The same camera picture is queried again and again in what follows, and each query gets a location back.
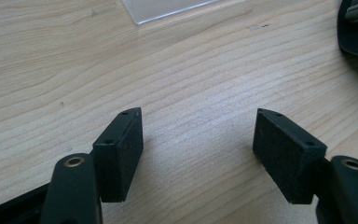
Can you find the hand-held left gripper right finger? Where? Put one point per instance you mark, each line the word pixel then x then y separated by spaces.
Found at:
pixel 287 158

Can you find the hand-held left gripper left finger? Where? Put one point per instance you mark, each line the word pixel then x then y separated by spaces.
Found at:
pixel 118 161

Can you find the black tray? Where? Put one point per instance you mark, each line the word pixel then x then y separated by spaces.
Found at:
pixel 355 37

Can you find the clear plastic sheet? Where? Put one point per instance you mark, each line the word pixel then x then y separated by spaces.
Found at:
pixel 158 7

